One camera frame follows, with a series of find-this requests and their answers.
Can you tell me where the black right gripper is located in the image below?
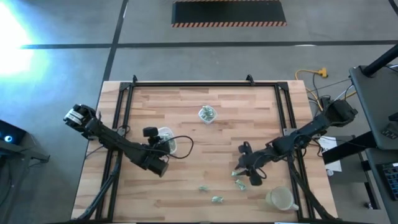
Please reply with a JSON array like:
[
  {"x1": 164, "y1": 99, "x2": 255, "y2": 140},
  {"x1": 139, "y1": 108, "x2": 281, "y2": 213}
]
[{"x1": 234, "y1": 151, "x2": 265, "y2": 179}]

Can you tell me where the large clear plastic container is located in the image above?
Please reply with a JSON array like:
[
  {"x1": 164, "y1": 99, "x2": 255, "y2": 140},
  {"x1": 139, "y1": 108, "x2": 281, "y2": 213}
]
[{"x1": 157, "y1": 126, "x2": 178, "y2": 156}]

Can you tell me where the cream ceramic mug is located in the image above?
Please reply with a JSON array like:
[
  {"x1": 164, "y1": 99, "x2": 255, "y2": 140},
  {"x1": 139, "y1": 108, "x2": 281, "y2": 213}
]
[{"x1": 265, "y1": 185, "x2": 300, "y2": 212}]

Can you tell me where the small clear plastic container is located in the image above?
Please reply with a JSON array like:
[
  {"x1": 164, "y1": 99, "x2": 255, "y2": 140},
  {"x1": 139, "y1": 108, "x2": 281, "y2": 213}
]
[{"x1": 198, "y1": 105, "x2": 218, "y2": 125}]

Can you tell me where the white paper sheet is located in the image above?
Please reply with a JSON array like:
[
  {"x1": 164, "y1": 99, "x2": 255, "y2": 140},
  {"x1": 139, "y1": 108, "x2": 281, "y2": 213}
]
[{"x1": 317, "y1": 136, "x2": 343, "y2": 174}]

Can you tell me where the black desk leg bar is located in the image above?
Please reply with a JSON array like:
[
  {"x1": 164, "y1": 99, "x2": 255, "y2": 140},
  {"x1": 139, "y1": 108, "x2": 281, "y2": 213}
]
[{"x1": 322, "y1": 130, "x2": 379, "y2": 166}]

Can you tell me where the black keyboard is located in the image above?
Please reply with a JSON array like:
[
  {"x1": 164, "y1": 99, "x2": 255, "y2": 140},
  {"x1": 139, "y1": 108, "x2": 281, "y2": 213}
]
[{"x1": 375, "y1": 161, "x2": 398, "y2": 202}]

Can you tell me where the grey side desk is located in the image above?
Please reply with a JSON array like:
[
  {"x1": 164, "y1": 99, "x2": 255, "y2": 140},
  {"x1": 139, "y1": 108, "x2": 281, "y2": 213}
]
[{"x1": 348, "y1": 63, "x2": 398, "y2": 151}]

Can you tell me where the black device with blue light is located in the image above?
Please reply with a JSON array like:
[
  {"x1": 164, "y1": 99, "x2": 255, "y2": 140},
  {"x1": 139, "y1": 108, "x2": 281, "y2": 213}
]
[{"x1": 0, "y1": 119, "x2": 27, "y2": 146}]

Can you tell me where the black hazard striped mat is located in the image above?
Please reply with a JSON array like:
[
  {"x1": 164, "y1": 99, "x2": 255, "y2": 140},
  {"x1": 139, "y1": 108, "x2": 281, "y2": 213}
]
[{"x1": 170, "y1": 0, "x2": 288, "y2": 28}]

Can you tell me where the black metal pole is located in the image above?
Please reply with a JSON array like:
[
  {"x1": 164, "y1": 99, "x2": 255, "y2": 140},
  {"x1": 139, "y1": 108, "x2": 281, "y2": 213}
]
[{"x1": 362, "y1": 43, "x2": 398, "y2": 78}]

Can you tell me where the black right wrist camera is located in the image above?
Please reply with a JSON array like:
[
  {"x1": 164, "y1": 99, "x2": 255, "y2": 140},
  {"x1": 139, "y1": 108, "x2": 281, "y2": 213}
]
[{"x1": 248, "y1": 173, "x2": 264, "y2": 187}]

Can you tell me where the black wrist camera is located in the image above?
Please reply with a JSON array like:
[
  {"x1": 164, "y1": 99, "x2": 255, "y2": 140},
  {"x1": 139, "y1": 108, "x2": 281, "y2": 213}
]
[
  {"x1": 248, "y1": 173, "x2": 264, "y2": 187},
  {"x1": 142, "y1": 126, "x2": 160, "y2": 138}
]

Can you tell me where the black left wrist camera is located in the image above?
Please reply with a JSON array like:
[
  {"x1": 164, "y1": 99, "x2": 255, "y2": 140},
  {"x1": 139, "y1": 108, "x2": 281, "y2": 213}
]
[{"x1": 142, "y1": 126, "x2": 160, "y2": 138}]

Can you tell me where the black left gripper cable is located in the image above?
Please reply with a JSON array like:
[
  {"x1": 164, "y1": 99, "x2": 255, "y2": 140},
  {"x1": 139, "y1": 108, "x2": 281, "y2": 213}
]
[{"x1": 157, "y1": 134, "x2": 195, "y2": 160}]

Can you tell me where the black aluminium table frame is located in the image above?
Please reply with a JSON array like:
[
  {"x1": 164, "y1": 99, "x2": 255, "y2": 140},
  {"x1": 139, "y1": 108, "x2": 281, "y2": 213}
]
[{"x1": 95, "y1": 73, "x2": 338, "y2": 223}]

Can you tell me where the yellow extension cord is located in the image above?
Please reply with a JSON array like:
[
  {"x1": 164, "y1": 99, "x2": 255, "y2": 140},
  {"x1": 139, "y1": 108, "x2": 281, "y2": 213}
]
[{"x1": 294, "y1": 67, "x2": 358, "y2": 103}]

